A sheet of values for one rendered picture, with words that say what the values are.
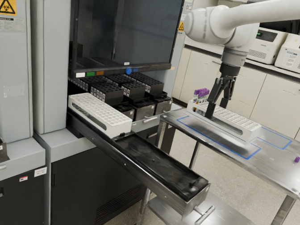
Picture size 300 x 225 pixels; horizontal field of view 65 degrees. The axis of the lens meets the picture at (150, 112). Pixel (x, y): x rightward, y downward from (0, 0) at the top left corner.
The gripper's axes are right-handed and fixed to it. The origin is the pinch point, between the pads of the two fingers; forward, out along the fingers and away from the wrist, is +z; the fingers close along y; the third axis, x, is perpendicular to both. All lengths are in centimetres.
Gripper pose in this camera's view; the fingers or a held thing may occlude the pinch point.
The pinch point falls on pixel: (215, 110)
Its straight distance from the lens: 104.9
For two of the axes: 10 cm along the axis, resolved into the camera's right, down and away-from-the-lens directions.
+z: -1.8, 8.9, 4.1
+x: -7.0, -4.1, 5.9
